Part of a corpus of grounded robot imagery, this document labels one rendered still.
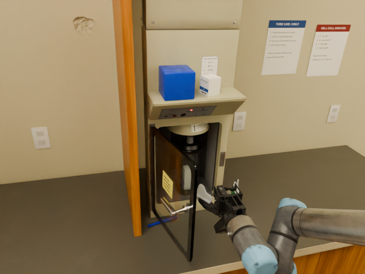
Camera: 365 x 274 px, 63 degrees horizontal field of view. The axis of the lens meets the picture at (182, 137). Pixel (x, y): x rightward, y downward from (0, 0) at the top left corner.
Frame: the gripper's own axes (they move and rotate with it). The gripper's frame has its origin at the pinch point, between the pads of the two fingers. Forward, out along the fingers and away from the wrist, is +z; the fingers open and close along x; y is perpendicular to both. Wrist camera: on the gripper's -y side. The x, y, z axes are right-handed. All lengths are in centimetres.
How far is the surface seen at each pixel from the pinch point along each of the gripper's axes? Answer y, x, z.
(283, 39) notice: 35, -59, 66
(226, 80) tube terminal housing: 29.0, -10.5, 23.0
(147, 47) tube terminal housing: 41, 18, 23
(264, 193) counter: -31, -39, 27
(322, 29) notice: 40, -81, 67
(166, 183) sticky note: -2.7, 14.3, 8.1
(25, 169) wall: -27, 75, 65
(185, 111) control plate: 21.3, 6.5, 15.3
